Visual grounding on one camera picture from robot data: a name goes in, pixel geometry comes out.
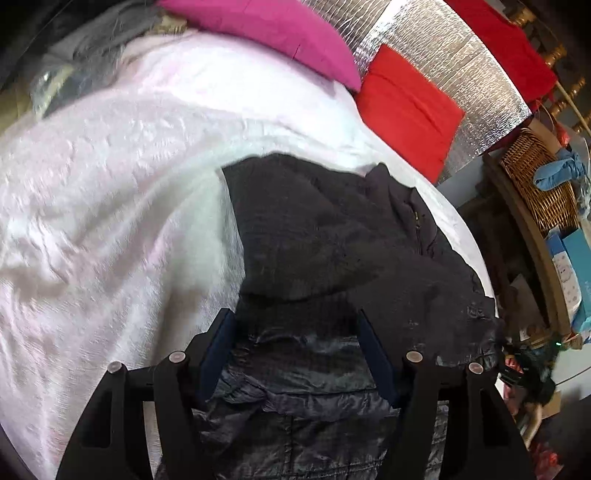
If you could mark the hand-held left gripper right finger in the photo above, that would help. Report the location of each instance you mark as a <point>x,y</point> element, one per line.
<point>376,355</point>

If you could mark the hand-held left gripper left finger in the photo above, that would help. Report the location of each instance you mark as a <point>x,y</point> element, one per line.
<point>217,350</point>

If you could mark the black quilted jacket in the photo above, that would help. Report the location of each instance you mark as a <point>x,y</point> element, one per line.
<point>323,230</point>

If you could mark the wooden side table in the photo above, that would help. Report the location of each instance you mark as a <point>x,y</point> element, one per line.
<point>542,258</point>

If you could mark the white quilted blanket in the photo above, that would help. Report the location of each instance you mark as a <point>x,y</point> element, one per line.
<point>115,184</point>

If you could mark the white patterned tissue pack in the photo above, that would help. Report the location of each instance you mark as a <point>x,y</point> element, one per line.
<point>567,281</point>

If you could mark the teal cardboard box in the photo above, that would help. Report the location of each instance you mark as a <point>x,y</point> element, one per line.
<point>577,249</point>

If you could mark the wicker basket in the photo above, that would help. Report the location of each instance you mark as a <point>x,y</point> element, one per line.
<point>521,170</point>

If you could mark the red pillow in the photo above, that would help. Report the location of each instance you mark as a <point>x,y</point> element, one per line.
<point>406,110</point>

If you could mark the light blue cloth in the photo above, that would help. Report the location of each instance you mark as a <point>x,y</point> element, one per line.
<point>554,175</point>

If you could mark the silver foil insulation panel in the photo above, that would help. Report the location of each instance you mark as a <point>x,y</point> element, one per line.
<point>461,69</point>

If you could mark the pink pillow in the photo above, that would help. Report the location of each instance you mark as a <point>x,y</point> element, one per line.
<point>277,27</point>

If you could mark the grey garment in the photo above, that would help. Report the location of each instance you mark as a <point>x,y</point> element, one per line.
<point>101,41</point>

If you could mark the red cloth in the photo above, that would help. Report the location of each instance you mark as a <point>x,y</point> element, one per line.
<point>508,41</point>

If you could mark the wooden stair railing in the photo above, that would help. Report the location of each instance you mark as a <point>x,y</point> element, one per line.
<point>551,55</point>

